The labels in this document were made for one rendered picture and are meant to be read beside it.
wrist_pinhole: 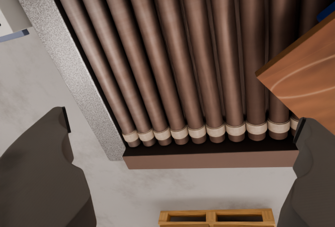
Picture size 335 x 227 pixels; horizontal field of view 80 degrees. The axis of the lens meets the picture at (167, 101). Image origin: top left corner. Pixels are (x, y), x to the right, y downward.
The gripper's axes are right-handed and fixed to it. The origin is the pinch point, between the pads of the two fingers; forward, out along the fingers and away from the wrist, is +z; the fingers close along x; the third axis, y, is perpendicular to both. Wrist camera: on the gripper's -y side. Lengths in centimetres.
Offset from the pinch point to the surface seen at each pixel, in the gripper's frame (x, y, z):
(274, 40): 18.5, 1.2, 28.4
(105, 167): -69, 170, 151
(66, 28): -24.1, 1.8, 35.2
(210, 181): 45, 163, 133
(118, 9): -11.5, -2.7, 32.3
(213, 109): 9.8, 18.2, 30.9
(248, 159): 19.8, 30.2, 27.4
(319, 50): 18.2, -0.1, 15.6
